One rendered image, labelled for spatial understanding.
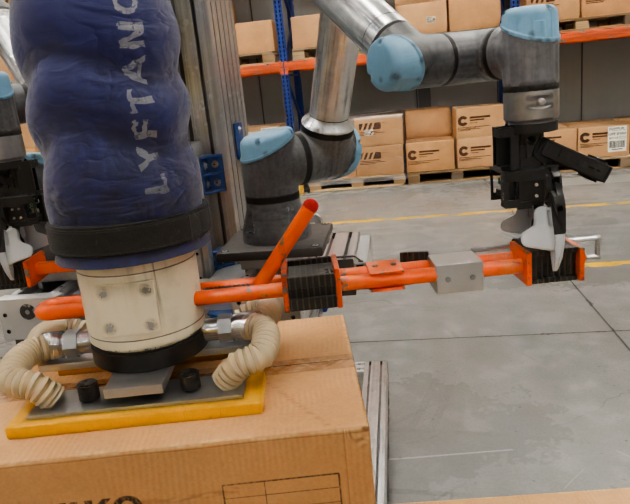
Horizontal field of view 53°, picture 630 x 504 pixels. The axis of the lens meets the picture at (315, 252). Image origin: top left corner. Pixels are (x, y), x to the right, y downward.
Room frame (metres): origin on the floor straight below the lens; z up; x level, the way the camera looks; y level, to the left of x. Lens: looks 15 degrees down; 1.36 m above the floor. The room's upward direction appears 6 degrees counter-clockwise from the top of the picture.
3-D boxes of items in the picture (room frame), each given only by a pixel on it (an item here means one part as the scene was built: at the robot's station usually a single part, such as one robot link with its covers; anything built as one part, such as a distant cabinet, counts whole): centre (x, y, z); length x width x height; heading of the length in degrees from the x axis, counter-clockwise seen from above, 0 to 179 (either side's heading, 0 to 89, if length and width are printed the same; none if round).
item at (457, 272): (0.90, -0.20, 1.07); 0.07 x 0.07 x 0.04; 0
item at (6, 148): (1.16, 0.54, 1.30); 0.08 x 0.08 x 0.05
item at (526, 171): (0.91, -0.32, 1.22); 0.09 x 0.08 x 0.12; 90
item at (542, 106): (0.90, -0.32, 1.30); 0.08 x 0.08 x 0.05
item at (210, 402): (0.80, 0.26, 0.97); 0.34 x 0.10 x 0.05; 90
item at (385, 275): (1.02, 0.06, 1.07); 0.93 x 0.30 x 0.04; 90
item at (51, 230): (0.90, 0.26, 1.19); 0.23 x 0.23 x 0.04
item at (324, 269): (0.90, 0.01, 1.07); 0.10 x 0.08 x 0.06; 0
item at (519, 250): (0.90, -0.34, 1.07); 0.08 x 0.07 x 0.05; 90
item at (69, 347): (0.90, 0.26, 1.01); 0.34 x 0.25 x 0.06; 90
